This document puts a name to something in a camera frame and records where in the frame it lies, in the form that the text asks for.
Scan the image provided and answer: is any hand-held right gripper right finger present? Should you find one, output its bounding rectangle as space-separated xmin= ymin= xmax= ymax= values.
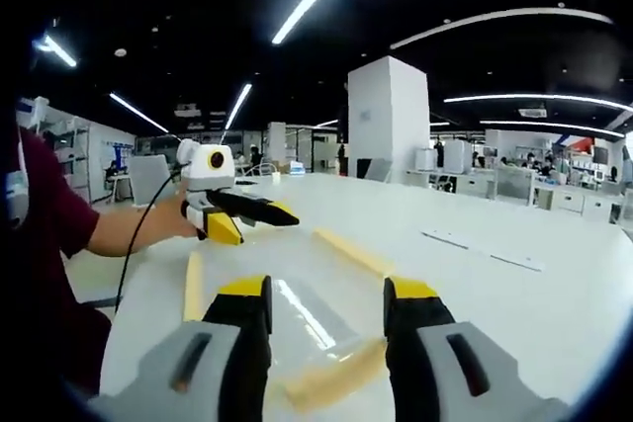
xmin=383 ymin=276 xmax=570 ymax=422

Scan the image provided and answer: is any white chest device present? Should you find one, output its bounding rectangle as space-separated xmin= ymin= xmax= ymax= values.
xmin=3 ymin=164 xmax=32 ymax=228

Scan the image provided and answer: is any red blue wall decoration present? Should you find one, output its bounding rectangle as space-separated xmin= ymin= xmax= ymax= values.
xmin=553 ymin=133 xmax=595 ymax=153

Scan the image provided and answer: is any white square pillar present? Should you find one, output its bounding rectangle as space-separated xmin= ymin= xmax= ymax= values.
xmin=347 ymin=55 xmax=431 ymax=181

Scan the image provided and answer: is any white storage shelf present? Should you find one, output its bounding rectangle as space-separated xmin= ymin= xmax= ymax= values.
xmin=46 ymin=113 xmax=93 ymax=206

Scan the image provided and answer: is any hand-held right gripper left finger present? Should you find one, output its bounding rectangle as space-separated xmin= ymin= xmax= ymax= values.
xmin=88 ymin=273 xmax=274 ymax=422

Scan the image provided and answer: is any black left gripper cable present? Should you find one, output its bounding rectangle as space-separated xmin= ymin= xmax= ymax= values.
xmin=112 ymin=159 xmax=192 ymax=317

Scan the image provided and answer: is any operator in maroon shirt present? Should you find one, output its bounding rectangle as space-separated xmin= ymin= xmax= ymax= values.
xmin=0 ymin=115 xmax=113 ymax=393

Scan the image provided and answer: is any yellow plastic latch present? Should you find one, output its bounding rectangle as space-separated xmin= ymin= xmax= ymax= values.
xmin=182 ymin=249 xmax=205 ymax=323
xmin=312 ymin=226 xmax=395 ymax=279
xmin=282 ymin=336 xmax=391 ymax=414

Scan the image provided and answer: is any grey monitor back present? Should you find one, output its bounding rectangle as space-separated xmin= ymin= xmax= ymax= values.
xmin=128 ymin=153 xmax=173 ymax=209

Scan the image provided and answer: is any person's left hand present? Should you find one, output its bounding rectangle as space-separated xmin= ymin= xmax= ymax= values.
xmin=160 ymin=192 xmax=202 ymax=241

